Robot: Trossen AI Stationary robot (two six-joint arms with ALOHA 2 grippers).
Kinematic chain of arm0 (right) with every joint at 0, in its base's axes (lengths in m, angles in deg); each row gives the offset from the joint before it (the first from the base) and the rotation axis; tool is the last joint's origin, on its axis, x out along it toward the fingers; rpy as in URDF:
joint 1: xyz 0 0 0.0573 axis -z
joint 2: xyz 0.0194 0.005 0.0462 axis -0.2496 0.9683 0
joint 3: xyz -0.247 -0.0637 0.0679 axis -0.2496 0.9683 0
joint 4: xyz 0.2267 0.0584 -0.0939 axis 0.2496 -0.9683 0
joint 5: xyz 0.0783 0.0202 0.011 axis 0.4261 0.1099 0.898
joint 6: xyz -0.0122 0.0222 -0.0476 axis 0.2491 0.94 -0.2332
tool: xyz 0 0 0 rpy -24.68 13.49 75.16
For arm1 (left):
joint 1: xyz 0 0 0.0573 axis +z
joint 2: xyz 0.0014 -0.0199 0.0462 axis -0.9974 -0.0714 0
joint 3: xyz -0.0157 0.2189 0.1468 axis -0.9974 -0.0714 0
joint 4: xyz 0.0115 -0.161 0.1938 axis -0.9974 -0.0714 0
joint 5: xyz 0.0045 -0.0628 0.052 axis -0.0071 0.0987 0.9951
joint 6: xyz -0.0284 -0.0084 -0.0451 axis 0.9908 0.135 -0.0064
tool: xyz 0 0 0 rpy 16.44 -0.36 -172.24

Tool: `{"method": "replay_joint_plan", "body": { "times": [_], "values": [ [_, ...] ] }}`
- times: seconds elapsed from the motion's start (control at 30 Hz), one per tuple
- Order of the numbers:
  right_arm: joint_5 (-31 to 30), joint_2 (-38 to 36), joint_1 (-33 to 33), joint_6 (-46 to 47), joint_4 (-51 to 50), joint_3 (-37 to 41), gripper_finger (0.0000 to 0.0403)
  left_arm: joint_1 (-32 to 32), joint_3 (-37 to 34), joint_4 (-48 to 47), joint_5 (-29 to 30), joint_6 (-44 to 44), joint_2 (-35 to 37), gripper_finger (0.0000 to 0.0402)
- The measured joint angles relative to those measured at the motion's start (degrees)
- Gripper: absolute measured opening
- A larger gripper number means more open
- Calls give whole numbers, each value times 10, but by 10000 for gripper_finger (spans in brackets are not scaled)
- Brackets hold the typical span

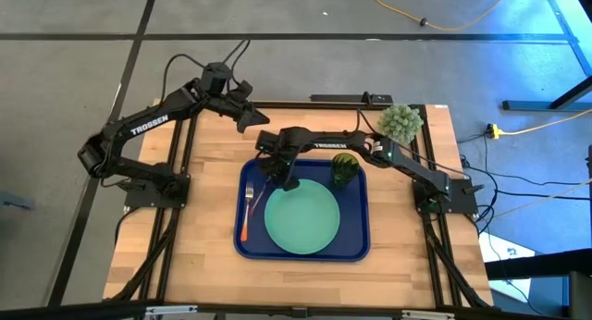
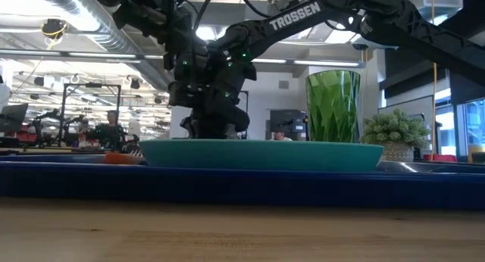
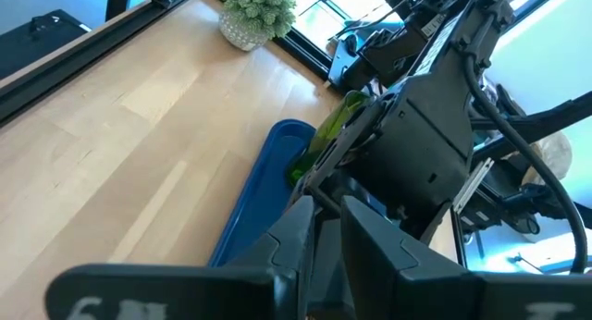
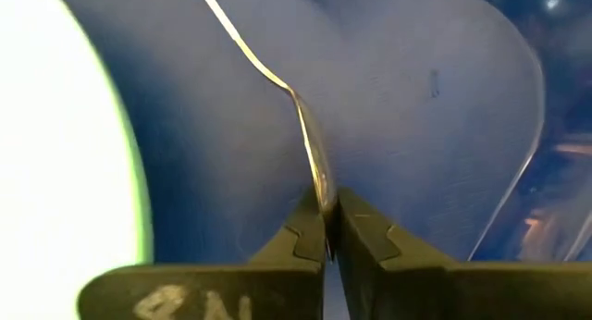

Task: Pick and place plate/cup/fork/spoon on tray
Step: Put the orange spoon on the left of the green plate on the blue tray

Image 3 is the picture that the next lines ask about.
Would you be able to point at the black aluminium table frame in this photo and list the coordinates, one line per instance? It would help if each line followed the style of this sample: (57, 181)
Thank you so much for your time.
(69, 61)

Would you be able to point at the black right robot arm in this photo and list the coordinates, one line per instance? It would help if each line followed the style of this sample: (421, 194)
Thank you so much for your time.
(458, 28)

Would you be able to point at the green translucent cup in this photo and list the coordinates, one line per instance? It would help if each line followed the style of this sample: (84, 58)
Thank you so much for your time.
(330, 126)

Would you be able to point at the silver metal bracket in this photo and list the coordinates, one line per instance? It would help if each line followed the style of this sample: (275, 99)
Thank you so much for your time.
(472, 186)

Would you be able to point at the small potted green plant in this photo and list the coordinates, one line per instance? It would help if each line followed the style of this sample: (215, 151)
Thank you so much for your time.
(254, 15)

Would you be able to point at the beige crumpled bag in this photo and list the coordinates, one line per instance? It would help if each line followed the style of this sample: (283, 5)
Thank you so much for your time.
(552, 153)

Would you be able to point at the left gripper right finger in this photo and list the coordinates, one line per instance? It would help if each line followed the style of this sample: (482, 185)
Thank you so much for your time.
(416, 287)

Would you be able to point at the blue plastic tray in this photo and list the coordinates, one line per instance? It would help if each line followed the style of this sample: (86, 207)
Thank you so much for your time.
(263, 195)

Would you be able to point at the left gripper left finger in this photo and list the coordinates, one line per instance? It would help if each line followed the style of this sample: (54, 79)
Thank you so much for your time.
(208, 292)

